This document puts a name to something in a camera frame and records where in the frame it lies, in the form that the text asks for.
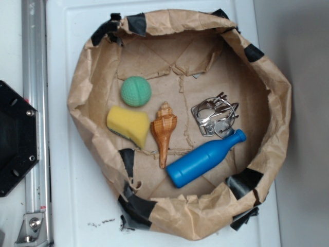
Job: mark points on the yellow sponge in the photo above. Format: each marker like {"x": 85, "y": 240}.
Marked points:
{"x": 133, "y": 125}

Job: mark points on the green round sponge ball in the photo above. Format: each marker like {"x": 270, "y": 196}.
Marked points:
{"x": 136, "y": 91}

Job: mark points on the wooden conch shell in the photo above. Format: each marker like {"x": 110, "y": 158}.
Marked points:
{"x": 162, "y": 128}

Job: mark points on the blue plastic bottle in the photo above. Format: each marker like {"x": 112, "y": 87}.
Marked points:
{"x": 202, "y": 159}

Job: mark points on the brown paper bag basket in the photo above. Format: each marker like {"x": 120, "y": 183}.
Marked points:
{"x": 187, "y": 57}

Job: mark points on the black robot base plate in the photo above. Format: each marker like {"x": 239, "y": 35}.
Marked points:
{"x": 19, "y": 145}

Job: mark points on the aluminium profile rail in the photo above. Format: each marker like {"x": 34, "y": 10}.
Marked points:
{"x": 34, "y": 59}

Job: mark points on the metal corner bracket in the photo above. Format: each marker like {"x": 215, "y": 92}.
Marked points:
{"x": 33, "y": 230}

